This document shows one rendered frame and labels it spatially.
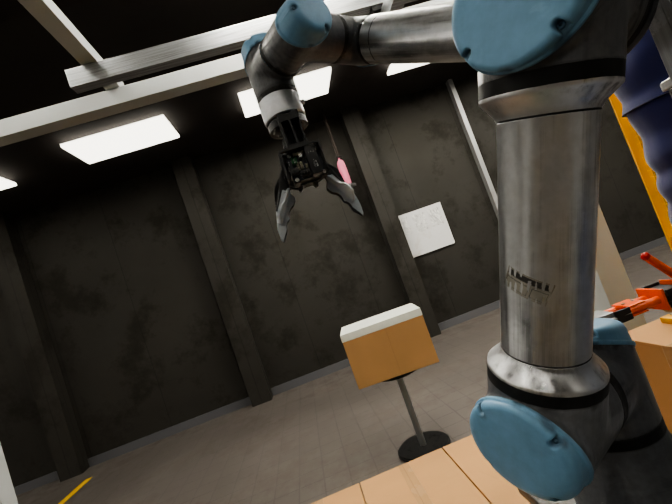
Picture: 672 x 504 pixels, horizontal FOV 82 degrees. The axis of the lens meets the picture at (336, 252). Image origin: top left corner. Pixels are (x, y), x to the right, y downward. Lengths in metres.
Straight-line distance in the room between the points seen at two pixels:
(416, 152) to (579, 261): 6.57
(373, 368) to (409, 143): 4.82
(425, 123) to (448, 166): 0.85
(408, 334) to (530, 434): 2.40
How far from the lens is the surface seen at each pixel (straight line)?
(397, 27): 0.66
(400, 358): 2.85
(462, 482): 1.75
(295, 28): 0.65
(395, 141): 6.91
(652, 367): 1.50
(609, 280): 2.51
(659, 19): 0.59
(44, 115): 3.48
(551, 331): 0.42
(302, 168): 0.66
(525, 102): 0.38
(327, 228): 6.33
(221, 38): 2.96
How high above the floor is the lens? 1.44
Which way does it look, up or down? 3 degrees up
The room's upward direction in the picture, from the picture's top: 20 degrees counter-clockwise
